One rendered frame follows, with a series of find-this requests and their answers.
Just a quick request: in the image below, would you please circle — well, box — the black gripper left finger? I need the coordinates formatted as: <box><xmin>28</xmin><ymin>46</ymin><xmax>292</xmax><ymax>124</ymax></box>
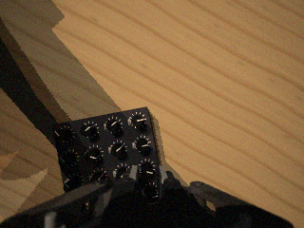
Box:
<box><xmin>0</xmin><ymin>165</ymin><xmax>140</xmax><ymax>228</ymax></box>

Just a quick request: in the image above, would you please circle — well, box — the black knob box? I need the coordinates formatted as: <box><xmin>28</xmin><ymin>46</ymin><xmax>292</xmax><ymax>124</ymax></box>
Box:
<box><xmin>52</xmin><ymin>106</ymin><xmax>159</xmax><ymax>204</ymax></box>

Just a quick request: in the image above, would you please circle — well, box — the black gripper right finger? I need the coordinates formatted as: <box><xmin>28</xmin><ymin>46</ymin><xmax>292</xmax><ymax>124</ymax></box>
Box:
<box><xmin>157</xmin><ymin>166</ymin><xmax>294</xmax><ymax>228</ymax></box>

